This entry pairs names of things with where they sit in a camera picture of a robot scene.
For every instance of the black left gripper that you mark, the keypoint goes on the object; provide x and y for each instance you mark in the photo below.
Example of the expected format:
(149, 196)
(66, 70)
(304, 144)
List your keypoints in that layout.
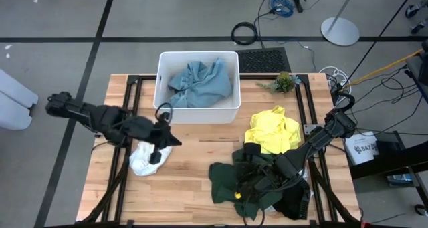
(158, 134)

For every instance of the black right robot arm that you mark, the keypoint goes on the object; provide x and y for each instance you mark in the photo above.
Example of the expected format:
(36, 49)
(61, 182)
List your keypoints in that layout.
(321, 137)

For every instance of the grey stand pole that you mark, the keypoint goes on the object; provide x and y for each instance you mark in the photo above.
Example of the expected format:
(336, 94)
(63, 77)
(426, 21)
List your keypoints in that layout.
(344, 7)

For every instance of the white plastic laundry basket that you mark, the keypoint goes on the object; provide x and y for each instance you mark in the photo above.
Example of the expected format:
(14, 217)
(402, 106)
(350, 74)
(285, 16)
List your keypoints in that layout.
(197, 116)

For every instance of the light grey padded seat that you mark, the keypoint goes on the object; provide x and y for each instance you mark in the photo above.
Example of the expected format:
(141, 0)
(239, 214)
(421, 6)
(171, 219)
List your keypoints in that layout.
(15, 101)

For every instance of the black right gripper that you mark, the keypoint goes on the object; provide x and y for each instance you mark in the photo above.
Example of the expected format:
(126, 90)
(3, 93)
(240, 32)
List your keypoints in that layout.
(261, 176)

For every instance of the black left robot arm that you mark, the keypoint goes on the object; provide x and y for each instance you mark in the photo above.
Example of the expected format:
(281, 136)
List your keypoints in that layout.
(100, 119)

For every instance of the black rubber floor mat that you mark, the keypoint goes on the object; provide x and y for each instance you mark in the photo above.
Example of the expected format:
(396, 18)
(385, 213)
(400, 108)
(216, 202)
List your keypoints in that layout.
(262, 61)

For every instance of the round grey stand base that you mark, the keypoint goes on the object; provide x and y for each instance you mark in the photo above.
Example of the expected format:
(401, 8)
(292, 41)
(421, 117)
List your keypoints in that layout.
(340, 31)

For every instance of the black power strip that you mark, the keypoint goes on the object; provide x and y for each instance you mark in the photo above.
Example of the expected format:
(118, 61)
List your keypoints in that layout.
(297, 3)

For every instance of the light blue denim jeans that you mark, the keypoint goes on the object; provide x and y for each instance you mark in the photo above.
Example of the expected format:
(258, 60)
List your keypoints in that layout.
(200, 84)

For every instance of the plain white cloth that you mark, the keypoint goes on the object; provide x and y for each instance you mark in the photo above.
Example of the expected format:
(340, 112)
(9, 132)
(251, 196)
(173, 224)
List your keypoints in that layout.
(142, 162)

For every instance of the white printed box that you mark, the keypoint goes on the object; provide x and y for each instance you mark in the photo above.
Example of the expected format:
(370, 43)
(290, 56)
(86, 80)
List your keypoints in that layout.
(362, 149)

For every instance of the small potted succulent plant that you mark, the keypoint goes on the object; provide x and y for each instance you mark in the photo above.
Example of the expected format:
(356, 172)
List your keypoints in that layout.
(284, 82)

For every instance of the thin black pole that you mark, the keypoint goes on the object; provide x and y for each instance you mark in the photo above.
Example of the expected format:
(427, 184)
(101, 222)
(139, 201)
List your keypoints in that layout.
(381, 32)

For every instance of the dark green garment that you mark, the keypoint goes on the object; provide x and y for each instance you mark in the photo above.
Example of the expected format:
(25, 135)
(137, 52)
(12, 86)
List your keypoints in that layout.
(222, 181)

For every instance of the black garment with ribbed trim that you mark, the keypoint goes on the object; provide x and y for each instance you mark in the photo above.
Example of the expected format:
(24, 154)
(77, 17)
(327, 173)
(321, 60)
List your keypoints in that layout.
(294, 204)

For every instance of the yellow shirt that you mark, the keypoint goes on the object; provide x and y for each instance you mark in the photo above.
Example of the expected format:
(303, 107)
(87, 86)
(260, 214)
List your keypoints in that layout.
(272, 131)

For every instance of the black cart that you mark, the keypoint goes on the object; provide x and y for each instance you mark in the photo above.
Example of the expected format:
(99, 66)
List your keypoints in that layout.
(394, 161)

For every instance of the black caster wheel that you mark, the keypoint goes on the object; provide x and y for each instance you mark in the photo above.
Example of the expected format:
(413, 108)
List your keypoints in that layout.
(413, 11)
(419, 26)

